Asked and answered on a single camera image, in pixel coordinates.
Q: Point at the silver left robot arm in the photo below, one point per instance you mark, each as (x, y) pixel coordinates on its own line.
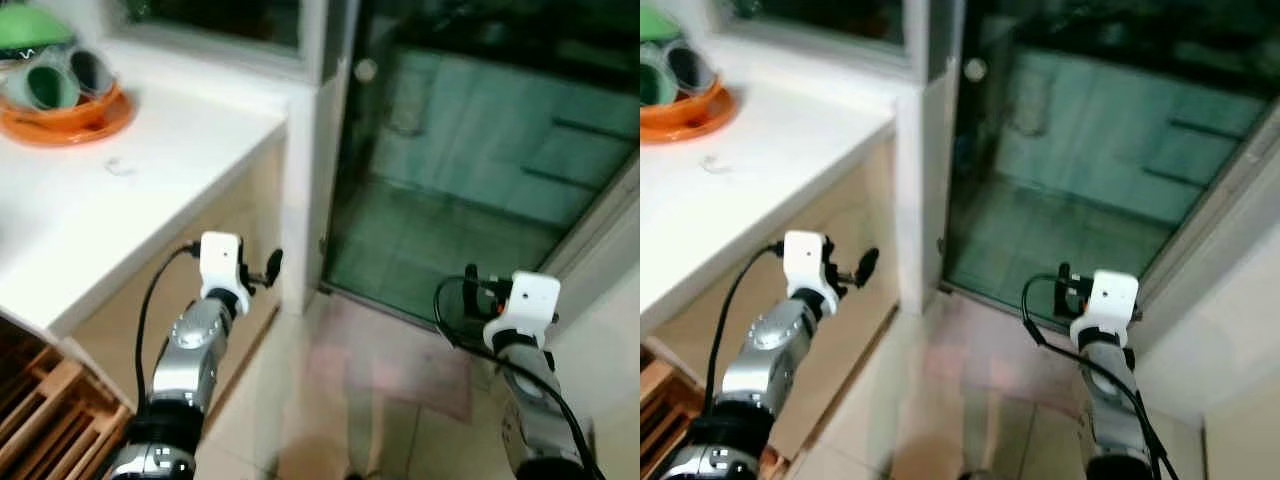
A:
(770, 345)
(190, 350)

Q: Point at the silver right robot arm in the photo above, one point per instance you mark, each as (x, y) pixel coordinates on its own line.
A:
(535, 400)
(1110, 400)

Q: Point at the glass sliding door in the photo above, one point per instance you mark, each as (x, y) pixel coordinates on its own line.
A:
(470, 170)
(1080, 160)

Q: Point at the white topped beige counter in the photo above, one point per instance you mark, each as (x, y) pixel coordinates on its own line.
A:
(120, 220)
(740, 220)

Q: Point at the small clear plastic scrap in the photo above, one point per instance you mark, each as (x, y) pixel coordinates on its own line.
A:
(112, 165)
(708, 165)

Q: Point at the wooden slat crate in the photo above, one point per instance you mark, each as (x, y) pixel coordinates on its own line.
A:
(665, 410)
(50, 420)

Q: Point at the orange bowl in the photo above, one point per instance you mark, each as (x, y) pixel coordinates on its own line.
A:
(70, 130)
(690, 125)

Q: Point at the round door knob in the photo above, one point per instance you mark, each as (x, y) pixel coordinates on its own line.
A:
(975, 69)
(366, 70)

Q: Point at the grey cup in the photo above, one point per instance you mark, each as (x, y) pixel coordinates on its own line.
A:
(695, 70)
(90, 72)

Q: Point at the dark window pane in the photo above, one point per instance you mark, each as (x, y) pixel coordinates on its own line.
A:
(220, 20)
(820, 18)

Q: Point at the green cup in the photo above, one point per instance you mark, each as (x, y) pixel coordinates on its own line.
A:
(45, 88)
(660, 85)

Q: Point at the green domed lid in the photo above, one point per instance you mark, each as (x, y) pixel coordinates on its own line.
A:
(30, 30)
(655, 25)

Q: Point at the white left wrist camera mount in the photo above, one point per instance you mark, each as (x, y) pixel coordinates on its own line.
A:
(805, 258)
(222, 260)

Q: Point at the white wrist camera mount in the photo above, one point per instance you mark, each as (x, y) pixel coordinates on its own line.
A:
(805, 258)
(1110, 298)
(525, 300)
(222, 260)

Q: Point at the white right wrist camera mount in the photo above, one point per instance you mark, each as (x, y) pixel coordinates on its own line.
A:
(525, 300)
(1110, 298)

